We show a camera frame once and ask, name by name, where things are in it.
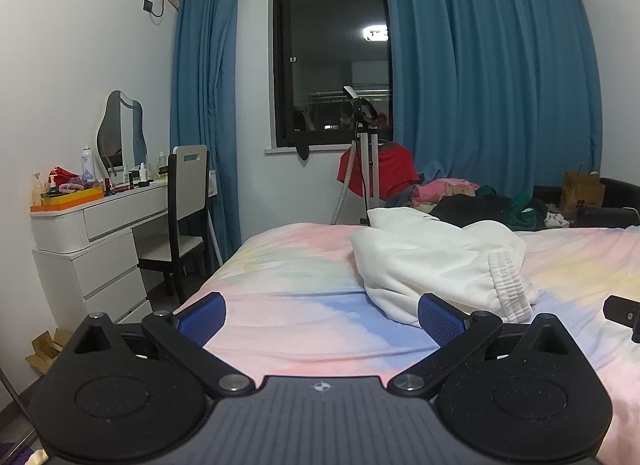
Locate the dark window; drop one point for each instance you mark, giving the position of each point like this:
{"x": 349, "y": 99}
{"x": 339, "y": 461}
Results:
{"x": 320, "y": 47}

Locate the black and white chair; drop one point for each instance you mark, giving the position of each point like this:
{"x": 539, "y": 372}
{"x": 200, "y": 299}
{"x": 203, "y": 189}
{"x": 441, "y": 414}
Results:
{"x": 187, "y": 196}

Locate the blue curtain right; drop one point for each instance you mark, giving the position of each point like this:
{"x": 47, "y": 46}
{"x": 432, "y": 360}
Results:
{"x": 504, "y": 93}

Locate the pastel tie-dye bed cover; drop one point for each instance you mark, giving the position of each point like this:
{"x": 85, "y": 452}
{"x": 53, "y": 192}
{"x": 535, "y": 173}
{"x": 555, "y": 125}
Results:
{"x": 296, "y": 306}

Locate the wavy vanity mirror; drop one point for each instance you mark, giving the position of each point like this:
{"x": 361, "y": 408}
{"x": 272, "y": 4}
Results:
{"x": 120, "y": 140}

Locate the blue curtain left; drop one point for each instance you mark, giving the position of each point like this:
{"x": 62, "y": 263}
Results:
{"x": 203, "y": 102}

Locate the cardboard box on floor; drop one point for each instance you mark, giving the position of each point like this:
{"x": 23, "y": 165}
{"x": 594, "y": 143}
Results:
{"x": 45, "y": 350}

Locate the pile of clothes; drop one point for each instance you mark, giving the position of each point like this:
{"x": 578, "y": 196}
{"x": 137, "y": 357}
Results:
{"x": 460, "y": 202}

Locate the white dressing table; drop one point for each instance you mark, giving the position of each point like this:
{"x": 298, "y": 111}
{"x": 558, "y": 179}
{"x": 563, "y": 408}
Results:
{"x": 87, "y": 260}

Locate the orange tray with cosmetics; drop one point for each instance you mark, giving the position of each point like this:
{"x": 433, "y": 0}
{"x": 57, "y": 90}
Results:
{"x": 60, "y": 190}

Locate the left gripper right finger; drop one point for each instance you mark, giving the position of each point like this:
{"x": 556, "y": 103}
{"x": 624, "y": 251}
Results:
{"x": 461, "y": 339}

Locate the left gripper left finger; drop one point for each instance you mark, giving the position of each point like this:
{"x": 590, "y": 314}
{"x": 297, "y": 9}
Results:
{"x": 181, "y": 338}

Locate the blue curtain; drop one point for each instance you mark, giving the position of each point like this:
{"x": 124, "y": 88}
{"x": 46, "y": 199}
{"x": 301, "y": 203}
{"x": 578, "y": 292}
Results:
{"x": 504, "y": 93}
{"x": 203, "y": 102}

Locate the red garment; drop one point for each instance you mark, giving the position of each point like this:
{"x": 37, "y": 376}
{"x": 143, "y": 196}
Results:
{"x": 395, "y": 169}

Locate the tripod stand with phone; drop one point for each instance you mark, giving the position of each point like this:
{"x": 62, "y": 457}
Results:
{"x": 362, "y": 155}

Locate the white spray bottle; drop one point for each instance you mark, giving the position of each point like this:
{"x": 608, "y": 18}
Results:
{"x": 88, "y": 173}

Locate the brown paper bag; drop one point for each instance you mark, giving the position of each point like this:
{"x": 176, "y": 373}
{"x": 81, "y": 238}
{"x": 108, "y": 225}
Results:
{"x": 579, "y": 191}

